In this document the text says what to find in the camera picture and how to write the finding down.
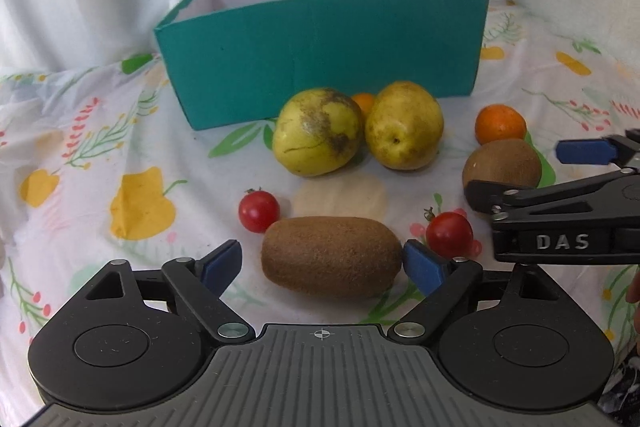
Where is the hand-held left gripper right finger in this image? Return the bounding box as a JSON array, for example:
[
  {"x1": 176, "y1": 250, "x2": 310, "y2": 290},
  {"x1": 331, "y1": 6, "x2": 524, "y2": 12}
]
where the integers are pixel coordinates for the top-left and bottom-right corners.
[{"x1": 387, "y1": 240, "x2": 562, "y2": 343}]

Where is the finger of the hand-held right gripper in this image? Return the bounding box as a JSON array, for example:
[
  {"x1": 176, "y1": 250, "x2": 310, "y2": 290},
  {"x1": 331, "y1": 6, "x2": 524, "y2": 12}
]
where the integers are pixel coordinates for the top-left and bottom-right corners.
[
  {"x1": 465, "y1": 168, "x2": 640, "y2": 228},
  {"x1": 555, "y1": 129, "x2": 640, "y2": 168}
]

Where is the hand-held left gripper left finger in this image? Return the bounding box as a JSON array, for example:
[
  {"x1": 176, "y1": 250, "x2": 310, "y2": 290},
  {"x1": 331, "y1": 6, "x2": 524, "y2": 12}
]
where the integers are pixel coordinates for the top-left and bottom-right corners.
[{"x1": 82, "y1": 239, "x2": 254, "y2": 343}]

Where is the red cherry tomato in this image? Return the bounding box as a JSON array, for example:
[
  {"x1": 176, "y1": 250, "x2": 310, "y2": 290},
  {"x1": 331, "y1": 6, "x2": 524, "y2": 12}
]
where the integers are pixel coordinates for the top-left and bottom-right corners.
[
  {"x1": 424, "y1": 207, "x2": 474, "y2": 258},
  {"x1": 238, "y1": 188, "x2": 281, "y2": 234}
]

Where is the round brown kiwi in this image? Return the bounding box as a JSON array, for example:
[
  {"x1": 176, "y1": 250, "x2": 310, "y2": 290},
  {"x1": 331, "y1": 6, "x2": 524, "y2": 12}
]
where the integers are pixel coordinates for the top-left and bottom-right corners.
[{"x1": 462, "y1": 139, "x2": 542, "y2": 190}]

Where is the large orange mandarin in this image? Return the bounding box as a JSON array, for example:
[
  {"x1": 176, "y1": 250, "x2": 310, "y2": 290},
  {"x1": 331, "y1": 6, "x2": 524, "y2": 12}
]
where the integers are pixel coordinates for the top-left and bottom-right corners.
[{"x1": 474, "y1": 104, "x2": 528, "y2": 146}]

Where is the long brown kiwi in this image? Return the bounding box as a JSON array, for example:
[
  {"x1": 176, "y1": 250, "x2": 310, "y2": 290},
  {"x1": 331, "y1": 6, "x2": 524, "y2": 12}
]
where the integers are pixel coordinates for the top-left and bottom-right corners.
[{"x1": 261, "y1": 216, "x2": 403, "y2": 299}]

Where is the smooth yellow pear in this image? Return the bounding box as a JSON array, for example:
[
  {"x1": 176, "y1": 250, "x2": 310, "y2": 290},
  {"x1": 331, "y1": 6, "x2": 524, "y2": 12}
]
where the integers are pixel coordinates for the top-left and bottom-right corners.
[{"x1": 364, "y1": 81, "x2": 445, "y2": 171}]

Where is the brown-spotted yellow pear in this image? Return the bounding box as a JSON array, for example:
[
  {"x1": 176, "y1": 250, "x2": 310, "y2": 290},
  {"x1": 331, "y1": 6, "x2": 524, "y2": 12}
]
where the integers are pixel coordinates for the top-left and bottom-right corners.
[{"x1": 272, "y1": 88, "x2": 365, "y2": 178}]

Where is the small orange mandarin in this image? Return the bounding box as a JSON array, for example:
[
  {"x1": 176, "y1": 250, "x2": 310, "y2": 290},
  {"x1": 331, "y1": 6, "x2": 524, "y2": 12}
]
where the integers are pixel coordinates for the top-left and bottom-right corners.
[{"x1": 351, "y1": 93, "x2": 376, "y2": 116}]

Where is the teal cardboard box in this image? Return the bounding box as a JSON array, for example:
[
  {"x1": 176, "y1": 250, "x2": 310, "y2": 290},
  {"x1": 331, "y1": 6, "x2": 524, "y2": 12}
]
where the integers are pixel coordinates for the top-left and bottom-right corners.
[{"x1": 153, "y1": 0, "x2": 491, "y2": 131}]

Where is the person's right hand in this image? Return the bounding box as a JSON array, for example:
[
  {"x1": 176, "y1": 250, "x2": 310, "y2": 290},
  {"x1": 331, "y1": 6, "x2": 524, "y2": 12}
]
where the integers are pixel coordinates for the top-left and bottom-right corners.
[{"x1": 625, "y1": 269, "x2": 640, "y2": 355}]

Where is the floral printed tablecloth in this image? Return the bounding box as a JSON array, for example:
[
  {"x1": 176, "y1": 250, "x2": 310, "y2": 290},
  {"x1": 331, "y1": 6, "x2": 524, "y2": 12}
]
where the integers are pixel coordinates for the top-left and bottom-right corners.
[{"x1": 0, "y1": 0, "x2": 640, "y2": 427}]

